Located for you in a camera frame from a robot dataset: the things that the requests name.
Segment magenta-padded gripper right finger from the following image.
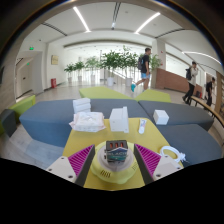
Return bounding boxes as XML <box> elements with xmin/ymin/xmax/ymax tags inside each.
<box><xmin>133</xmin><ymin>143</ymin><xmax>184</xmax><ymax>186</ymax></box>

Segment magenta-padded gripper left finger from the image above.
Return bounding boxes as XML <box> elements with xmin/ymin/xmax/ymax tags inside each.
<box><xmin>45</xmin><ymin>143</ymin><xmax>97</xmax><ymax>188</ymax></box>

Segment wide grey sofa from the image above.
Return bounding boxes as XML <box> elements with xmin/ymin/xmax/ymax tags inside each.
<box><xmin>156</xmin><ymin>123</ymin><xmax>223</xmax><ymax>168</ymax></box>

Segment white tube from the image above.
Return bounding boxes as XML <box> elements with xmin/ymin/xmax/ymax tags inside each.
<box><xmin>138</xmin><ymin>118</ymin><xmax>148</xmax><ymax>135</ymax></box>

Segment small white box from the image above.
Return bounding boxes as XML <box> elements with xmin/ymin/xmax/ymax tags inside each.
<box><xmin>152</xmin><ymin>109</ymin><xmax>170</xmax><ymax>126</ymax></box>

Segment long grey sofa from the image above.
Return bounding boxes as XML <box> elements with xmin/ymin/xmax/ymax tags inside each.
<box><xmin>18</xmin><ymin>98</ymin><xmax>151</xmax><ymax>148</ymax></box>

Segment round yellow power strip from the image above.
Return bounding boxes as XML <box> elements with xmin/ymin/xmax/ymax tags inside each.
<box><xmin>89</xmin><ymin>141</ymin><xmax>138</xmax><ymax>185</ymax></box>

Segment grey sofa with box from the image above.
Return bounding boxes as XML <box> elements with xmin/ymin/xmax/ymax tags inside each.
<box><xmin>138</xmin><ymin>99</ymin><xmax>215</xmax><ymax>132</ymax></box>

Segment large white box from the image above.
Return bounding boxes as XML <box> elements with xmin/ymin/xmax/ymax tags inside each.
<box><xmin>109</xmin><ymin>106</ymin><xmax>130</xmax><ymax>134</ymax></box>

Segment stack of white tissue packs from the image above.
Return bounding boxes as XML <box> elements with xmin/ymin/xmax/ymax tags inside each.
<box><xmin>72</xmin><ymin>97</ymin><xmax>92</xmax><ymax>114</ymax></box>

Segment dark grey seat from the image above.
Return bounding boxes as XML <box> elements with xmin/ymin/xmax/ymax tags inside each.
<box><xmin>0</xmin><ymin>108</ymin><xmax>18</xmax><ymax>138</ymax></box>

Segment yellow-green sofa seat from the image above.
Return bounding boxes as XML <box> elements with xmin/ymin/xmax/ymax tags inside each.
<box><xmin>134</xmin><ymin>88</ymin><xmax>173</xmax><ymax>104</ymax></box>
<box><xmin>78</xmin><ymin>86</ymin><xmax>134</xmax><ymax>100</ymax></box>

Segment green bench seat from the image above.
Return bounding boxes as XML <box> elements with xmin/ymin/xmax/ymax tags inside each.
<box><xmin>8</xmin><ymin>94</ymin><xmax>37</xmax><ymax>123</ymax></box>

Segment wooden bench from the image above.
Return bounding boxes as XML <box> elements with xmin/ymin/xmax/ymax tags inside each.
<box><xmin>189</xmin><ymin>95</ymin><xmax>224</xmax><ymax>128</ymax></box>

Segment person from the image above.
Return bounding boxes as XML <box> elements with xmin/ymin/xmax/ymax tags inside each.
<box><xmin>130</xmin><ymin>47</ymin><xmax>153</xmax><ymax>93</ymax></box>
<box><xmin>204</xmin><ymin>77</ymin><xmax>217</xmax><ymax>108</ymax></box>
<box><xmin>182</xmin><ymin>61</ymin><xmax>199</xmax><ymax>104</ymax></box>

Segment group of potted plants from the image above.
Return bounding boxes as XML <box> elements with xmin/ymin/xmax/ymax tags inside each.
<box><xmin>63</xmin><ymin>45</ymin><xmax>163</xmax><ymax>88</ymax></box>

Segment ceiling light strips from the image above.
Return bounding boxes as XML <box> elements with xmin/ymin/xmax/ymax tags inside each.
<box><xmin>72</xmin><ymin>2</ymin><xmax>223</xmax><ymax>66</ymax></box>

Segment framed wall picture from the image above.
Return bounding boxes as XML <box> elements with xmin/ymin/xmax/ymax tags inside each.
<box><xmin>50</xmin><ymin>54</ymin><xmax>60</xmax><ymax>66</ymax></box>

